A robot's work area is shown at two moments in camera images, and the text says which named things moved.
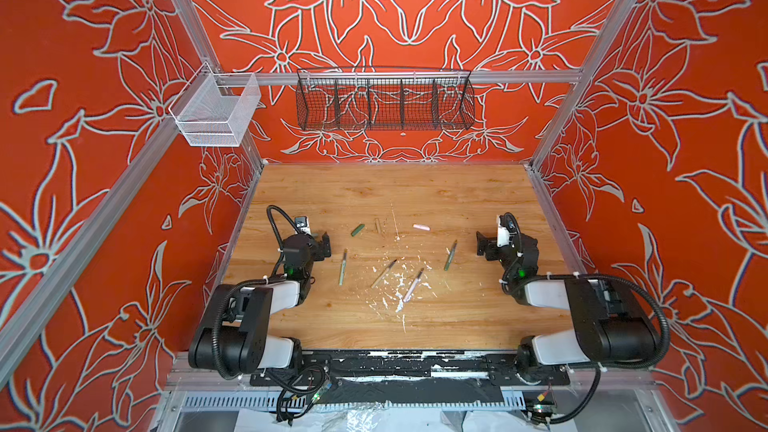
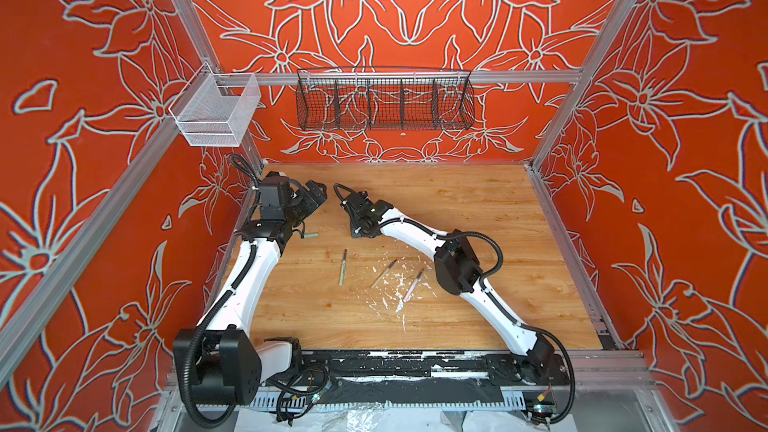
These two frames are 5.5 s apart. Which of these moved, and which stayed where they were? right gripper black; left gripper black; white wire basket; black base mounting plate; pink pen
Moved: right gripper black; left gripper black
Stayed: white wire basket; pink pen; black base mounting plate
